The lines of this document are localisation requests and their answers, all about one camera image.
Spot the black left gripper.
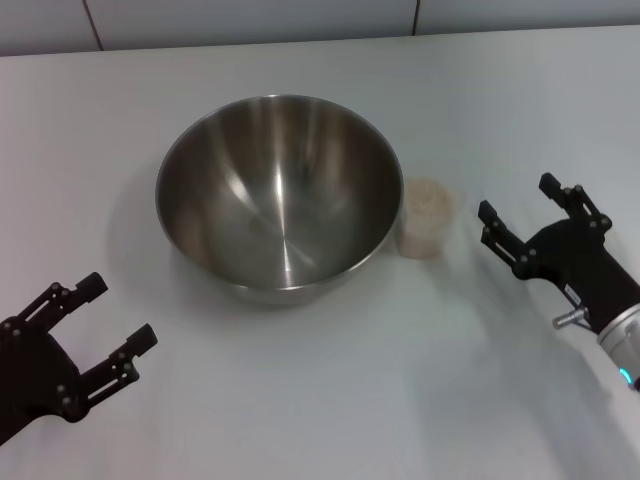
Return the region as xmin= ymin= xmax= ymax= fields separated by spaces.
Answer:
xmin=0 ymin=272 xmax=159 ymax=441

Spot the clear plastic cup of rice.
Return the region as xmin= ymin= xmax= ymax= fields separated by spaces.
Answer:
xmin=397 ymin=176 xmax=457 ymax=260

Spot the large stainless steel mixing bowl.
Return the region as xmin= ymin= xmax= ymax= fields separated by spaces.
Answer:
xmin=154 ymin=93 xmax=405 ymax=307

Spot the right gripper metal cable connector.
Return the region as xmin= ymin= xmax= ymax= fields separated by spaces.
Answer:
xmin=551 ymin=308 xmax=592 ymax=332

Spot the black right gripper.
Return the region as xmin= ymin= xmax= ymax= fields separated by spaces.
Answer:
xmin=477 ymin=172 xmax=640 ymax=335

